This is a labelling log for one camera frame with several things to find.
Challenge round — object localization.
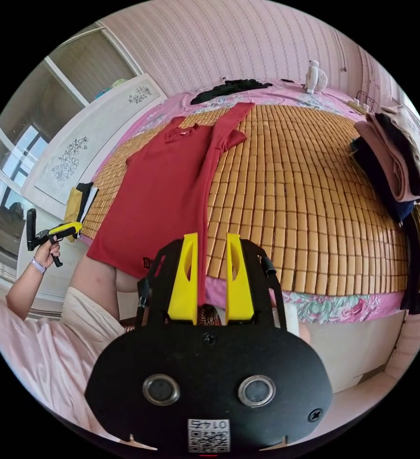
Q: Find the red long sleeve shirt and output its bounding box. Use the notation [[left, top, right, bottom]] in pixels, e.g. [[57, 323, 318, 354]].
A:
[[86, 102, 256, 306]]

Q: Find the person's left hand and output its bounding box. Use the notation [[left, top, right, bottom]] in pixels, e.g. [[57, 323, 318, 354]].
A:
[[32, 235, 62, 270]]

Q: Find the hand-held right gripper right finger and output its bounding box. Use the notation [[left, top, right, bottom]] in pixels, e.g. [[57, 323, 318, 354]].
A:
[[225, 233, 256, 322]]

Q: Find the person's left forearm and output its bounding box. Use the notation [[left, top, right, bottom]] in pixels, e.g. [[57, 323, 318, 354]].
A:
[[4, 256, 48, 322]]

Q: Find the window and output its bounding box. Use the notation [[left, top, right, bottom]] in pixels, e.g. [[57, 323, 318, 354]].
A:
[[0, 120, 50, 219]]

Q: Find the white cupboard with flower print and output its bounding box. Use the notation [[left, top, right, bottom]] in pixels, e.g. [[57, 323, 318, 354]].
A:
[[20, 21, 168, 220]]

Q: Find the black garment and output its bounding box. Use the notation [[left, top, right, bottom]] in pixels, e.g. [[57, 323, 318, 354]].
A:
[[189, 79, 273, 106]]

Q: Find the bed with woven mat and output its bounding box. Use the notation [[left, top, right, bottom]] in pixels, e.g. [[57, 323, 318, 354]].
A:
[[74, 79, 420, 395]]

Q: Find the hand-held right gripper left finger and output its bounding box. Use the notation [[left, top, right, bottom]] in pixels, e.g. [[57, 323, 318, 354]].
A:
[[167, 232, 199, 326]]

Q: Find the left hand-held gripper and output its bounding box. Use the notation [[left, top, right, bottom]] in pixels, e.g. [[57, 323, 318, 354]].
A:
[[34, 222, 84, 268]]

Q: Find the white fan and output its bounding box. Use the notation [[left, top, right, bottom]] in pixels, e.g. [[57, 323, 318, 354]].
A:
[[304, 59, 329, 95]]

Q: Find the pile of clothes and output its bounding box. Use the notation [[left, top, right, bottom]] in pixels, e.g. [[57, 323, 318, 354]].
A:
[[63, 182, 100, 241], [349, 104, 420, 316]]

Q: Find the person's body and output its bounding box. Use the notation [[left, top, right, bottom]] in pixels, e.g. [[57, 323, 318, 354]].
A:
[[0, 251, 150, 444]]

